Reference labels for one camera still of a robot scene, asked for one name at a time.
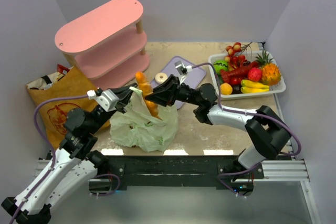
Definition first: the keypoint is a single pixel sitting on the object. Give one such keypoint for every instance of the pink two-tier shelf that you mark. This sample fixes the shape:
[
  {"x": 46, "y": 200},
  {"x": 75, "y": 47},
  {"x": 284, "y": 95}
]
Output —
[{"x": 107, "y": 44}]

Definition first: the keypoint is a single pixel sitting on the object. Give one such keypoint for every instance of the plain white donut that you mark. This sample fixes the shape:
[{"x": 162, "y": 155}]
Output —
[{"x": 160, "y": 78}]

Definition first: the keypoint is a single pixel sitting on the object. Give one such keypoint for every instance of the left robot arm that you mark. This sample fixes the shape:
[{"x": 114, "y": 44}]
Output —
[{"x": 73, "y": 163}]

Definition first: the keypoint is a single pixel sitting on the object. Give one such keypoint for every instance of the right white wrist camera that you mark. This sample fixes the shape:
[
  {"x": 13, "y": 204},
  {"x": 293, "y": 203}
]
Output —
[{"x": 183, "y": 70}]

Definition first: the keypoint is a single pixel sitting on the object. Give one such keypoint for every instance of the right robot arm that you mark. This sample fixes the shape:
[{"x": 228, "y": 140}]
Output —
[{"x": 266, "y": 130}]

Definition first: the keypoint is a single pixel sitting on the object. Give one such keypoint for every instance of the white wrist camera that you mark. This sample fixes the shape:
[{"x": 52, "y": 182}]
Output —
[
  {"x": 106, "y": 99},
  {"x": 183, "y": 70}
]

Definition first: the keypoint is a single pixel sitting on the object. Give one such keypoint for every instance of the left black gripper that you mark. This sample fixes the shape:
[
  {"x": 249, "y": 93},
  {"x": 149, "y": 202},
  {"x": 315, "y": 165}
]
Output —
[{"x": 121, "y": 108}]

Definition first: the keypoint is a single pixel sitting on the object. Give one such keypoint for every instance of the lower yellow toy banana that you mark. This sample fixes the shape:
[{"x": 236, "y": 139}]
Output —
[{"x": 252, "y": 90}]

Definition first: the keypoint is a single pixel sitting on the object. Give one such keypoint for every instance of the red toy lobster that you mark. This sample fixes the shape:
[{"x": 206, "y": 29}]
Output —
[{"x": 238, "y": 72}]

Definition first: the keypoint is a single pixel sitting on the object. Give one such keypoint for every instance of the green toy watermelon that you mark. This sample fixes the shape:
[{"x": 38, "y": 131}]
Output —
[{"x": 220, "y": 65}]

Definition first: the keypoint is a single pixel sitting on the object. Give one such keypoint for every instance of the toy orange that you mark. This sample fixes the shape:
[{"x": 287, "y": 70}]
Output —
[{"x": 226, "y": 89}]

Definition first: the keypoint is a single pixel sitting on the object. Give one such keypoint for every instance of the yellow toy banana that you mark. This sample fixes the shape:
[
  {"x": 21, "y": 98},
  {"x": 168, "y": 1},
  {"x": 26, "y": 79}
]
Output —
[
  {"x": 251, "y": 84},
  {"x": 252, "y": 90}
]

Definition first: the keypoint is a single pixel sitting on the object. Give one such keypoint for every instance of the red Chuba chips bag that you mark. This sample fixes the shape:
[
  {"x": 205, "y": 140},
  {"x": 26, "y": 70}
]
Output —
[{"x": 62, "y": 69}]

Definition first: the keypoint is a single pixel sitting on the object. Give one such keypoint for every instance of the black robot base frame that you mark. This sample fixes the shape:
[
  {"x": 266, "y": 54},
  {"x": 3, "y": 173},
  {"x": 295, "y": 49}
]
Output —
[{"x": 221, "y": 172}]

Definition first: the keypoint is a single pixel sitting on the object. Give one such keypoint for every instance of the light green plastic bag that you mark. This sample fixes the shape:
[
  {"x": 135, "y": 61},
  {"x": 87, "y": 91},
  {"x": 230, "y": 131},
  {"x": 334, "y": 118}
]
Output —
[{"x": 137, "y": 127}]

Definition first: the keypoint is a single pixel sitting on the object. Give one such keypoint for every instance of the dark purple toy plum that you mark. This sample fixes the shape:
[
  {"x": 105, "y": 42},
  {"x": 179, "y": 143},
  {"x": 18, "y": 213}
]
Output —
[{"x": 236, "y": 89}]

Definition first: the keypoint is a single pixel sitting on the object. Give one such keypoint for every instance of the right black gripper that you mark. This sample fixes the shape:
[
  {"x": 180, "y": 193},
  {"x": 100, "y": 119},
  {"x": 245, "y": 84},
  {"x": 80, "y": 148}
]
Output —
[{"x": 172, "y": 93}]

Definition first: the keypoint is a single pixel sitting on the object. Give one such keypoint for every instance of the toy baguette bread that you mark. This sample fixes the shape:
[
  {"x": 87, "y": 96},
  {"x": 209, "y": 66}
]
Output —
[{"x": 147, "y": 89}]

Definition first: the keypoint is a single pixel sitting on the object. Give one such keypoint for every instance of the red yellow berry sprig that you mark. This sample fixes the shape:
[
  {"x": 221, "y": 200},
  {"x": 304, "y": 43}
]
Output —
[{"x": 237, "y": 52}]

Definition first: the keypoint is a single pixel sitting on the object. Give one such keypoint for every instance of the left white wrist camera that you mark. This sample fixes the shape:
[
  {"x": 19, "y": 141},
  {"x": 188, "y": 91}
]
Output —
[{"x": 106, "y": 99}]

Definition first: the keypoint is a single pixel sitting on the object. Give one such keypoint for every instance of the toy pineapple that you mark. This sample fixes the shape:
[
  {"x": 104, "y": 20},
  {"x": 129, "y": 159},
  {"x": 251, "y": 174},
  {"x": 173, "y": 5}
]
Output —
[{"x": 271, "y": 74}]

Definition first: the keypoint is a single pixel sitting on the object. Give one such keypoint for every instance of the upper yellow toy banana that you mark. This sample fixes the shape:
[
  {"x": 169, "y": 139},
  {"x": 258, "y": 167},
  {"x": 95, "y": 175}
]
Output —
[{"x": 251, "y": 84}]

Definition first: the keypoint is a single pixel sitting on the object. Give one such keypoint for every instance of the red toy apple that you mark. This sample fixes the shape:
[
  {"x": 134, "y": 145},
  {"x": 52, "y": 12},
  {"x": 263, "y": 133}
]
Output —
[{"x": 235, "y": 81}]

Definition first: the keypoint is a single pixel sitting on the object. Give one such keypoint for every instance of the red toy pomegranate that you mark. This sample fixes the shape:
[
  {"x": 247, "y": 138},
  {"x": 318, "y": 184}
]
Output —
[{"x": 255, "y": 74}]

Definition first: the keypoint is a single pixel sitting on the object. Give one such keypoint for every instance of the lavender tray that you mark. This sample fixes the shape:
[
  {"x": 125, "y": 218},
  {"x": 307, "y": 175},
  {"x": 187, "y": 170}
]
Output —
[{"x": 193, "y": 79}]

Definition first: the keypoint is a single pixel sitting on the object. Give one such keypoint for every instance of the white plastic basket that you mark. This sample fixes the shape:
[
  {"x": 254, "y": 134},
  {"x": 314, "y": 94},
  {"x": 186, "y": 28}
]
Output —
[{"x": 278, "y": 88}]

